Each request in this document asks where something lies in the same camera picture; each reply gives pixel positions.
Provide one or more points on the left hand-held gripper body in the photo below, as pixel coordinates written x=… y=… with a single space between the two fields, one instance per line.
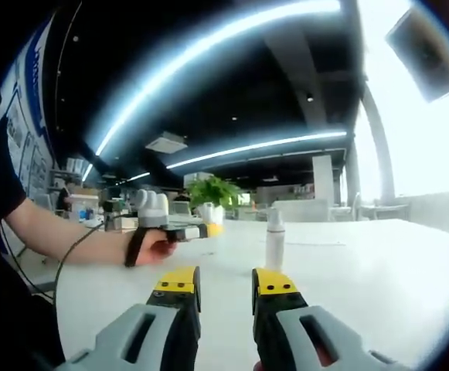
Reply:
x=154 y=208

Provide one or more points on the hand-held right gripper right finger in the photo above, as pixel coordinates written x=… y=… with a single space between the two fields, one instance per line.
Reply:
x=297 y=340

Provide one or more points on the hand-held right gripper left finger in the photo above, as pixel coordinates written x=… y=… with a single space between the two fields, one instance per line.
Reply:
x=139 y=340

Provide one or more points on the pale opaque pump bottle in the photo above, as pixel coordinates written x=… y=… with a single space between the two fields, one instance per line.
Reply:
x=275 y=247

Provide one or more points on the person's left hand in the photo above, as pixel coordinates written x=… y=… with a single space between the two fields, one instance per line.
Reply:
x=156 y=249

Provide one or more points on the person's right hand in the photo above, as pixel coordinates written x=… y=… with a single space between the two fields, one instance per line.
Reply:
x=257 y=367

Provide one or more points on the white plant pot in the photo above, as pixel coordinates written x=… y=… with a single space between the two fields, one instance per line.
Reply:
x=213 y=212

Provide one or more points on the short ceiling light strip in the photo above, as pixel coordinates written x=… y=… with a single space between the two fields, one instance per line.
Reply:
x=135 y=178
x=87 y=172

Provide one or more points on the green potted plant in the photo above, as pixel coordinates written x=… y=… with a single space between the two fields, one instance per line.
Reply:
x=212 y=191

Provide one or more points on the ceiling air vent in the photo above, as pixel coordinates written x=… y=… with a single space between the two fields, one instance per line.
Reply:
x=167 y=141

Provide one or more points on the long ceiling light strip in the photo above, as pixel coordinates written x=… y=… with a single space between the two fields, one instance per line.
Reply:
x=259 y=146
x=177 y=62

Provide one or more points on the white partition panel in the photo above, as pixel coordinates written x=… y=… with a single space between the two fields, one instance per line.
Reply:
x=301 y=210

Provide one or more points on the white column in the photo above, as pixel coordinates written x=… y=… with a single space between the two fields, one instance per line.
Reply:
x=323 y=178

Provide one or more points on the black t-shirt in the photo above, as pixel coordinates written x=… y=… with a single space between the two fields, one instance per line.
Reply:
x=4 y=270

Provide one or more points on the large bright window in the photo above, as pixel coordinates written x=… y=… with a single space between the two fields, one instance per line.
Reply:
x=421 y=154

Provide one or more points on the blue and white wall poster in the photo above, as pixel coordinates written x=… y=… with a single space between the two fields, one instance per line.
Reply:
x=31 y=116

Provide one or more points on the wall-mounted black monitor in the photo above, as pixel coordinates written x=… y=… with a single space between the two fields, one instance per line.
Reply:
x=429 y=54

